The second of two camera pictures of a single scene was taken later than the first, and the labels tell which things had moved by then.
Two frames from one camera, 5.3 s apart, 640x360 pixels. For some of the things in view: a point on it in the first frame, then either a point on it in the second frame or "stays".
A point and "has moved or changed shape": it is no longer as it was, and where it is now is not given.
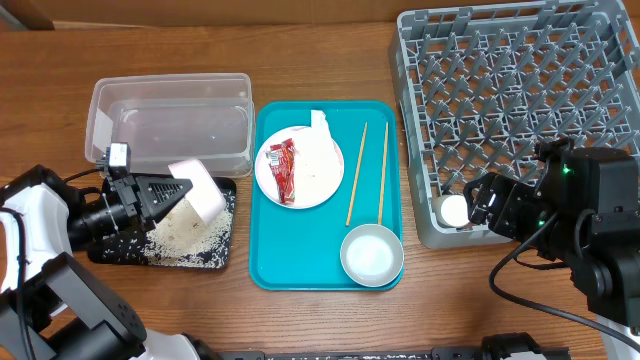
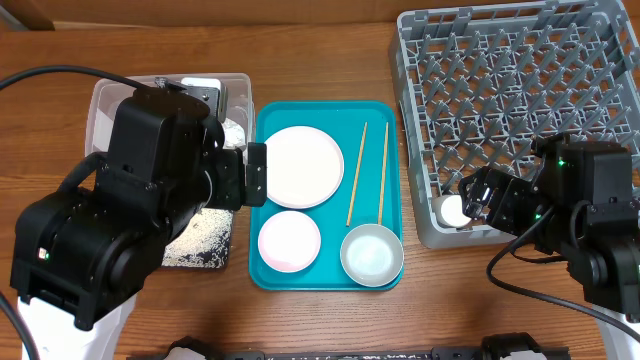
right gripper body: (517, 212) stays
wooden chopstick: (383, 170) stays
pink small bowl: (202, 192) has moved or changed shape
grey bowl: (372, 255) stays
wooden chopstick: (357, 174) stays
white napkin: (316, 161) → (234, 134)
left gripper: (131, 189) → (230, 191)
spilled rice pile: (181, 236) stays
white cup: (452, 210) stays
